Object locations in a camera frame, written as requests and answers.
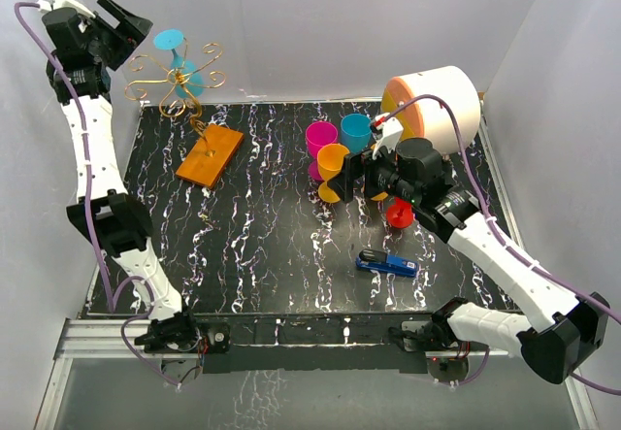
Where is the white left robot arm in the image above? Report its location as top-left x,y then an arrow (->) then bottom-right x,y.
39,0 -> 201,352

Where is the blue black stapler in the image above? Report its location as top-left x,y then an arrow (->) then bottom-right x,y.
355,248 -> 418,278

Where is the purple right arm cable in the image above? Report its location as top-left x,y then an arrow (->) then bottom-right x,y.
382,93 -> 621,397

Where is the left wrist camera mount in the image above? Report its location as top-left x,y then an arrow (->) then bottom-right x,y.
37,0 -> 96,19

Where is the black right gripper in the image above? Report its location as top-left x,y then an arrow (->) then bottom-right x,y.
328,137 -> 420,206

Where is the yellow wine glass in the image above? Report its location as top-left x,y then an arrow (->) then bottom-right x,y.
365,152 -> 388,202

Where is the gold wire wine glass rack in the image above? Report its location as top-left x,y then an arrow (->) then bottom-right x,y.
124,36 -> 227,157

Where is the aluminium frame rail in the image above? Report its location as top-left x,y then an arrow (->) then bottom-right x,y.
42,102 -> 597,429

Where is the orange-yellow wine glass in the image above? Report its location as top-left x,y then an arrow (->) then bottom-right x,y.
317,144 -> 349,204

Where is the red wine glass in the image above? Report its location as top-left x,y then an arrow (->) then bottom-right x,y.
385,197 -> 414,229

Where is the white cylinder with orange face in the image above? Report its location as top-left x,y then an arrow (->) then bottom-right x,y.
380,66 -> 481,155

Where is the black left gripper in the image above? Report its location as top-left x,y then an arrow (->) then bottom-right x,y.
85,0 -> 153,69

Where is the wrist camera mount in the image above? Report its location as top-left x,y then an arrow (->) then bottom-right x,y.
370,113 -> 404,153
37,0 -> 96,19

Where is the blue wine glass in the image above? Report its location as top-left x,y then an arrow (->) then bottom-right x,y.
153,29 -> 204,99
340,114 -> 372,153

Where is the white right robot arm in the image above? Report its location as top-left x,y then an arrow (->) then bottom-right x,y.
327,138 -> 609,384

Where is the pink wine glass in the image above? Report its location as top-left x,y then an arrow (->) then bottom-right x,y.
306,121 -> 339,182

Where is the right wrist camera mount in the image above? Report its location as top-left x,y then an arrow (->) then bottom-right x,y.
370,113 -> 404,153

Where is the wooden rack base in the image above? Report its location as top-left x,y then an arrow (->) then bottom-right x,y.
176,124 -> 244,189

